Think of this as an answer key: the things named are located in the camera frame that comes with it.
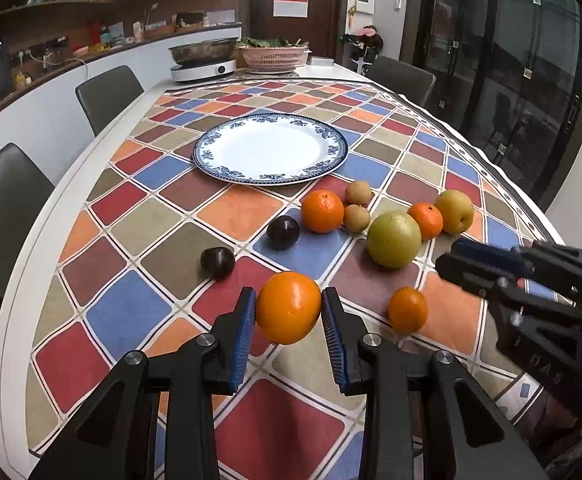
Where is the brown kiwi far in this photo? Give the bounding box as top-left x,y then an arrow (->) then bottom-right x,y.
345,180 -> 373,207

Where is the pink basket with vegetables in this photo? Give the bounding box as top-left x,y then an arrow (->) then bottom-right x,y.
237,37 -> 309,73

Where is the white kitchen counter cabinet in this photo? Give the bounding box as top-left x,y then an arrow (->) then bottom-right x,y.
0,23 -> 242,183

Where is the dark plum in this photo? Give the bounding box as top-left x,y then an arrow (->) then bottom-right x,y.
266,214 -> 300,250
200,246 -> 235,281

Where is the brown kiwi near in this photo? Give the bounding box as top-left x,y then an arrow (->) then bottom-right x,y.
343,204 -> 370,234

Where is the grey chair far left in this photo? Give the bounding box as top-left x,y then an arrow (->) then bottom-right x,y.
75,65 -> 144,136

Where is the large orange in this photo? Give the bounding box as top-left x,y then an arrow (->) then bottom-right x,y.
255,271 -> 321,344
301,190 -> 344,234

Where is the large green pomelo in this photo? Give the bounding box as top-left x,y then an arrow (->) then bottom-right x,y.
367,210 -> 422,269

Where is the blue white porcelain plate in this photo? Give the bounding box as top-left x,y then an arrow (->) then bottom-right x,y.
191,112 -> 349,186

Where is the white wall intercom panel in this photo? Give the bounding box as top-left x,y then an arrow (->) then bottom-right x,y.
354,0 -> 375,15

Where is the small orange behind pomelo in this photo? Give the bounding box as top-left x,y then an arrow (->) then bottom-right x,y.
407,203 -> 444,242

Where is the grey chair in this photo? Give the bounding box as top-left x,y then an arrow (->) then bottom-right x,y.
75,65 -> 144,136
366,56 -> 436,106
0,143 -> 54,296

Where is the small orange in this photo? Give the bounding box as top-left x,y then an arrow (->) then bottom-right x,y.
387,287 -> 429,335
407,203 -> 444,242

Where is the yellow pear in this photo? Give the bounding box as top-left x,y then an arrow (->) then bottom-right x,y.
434,190 -> 474,235

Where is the brown kiwi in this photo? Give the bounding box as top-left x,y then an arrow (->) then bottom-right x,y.
345,180 -> 373,207
343,204 -> 370,234

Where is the grey chair right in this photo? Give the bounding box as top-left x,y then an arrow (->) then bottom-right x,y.
366,56 -> 436,106

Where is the grey chair near left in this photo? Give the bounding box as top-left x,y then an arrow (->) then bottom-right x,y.
0,143 -> 54,296

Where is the colourful checkered tablecloth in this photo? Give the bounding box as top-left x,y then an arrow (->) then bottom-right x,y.
24,79 -> 553,458

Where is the white induction cooker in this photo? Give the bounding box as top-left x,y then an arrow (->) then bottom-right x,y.
171,60 -> 236,84

